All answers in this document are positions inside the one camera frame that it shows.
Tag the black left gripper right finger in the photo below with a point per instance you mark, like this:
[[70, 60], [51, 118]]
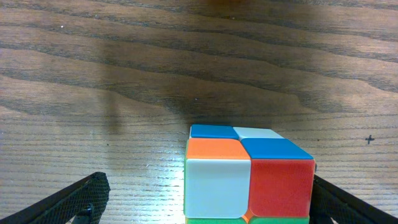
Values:
[[331, 204]]

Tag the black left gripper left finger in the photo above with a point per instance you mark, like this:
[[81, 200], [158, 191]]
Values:
[[82, 202]]

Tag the multicoloured block cube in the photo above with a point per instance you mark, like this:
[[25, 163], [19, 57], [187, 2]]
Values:
[[245, 175]]

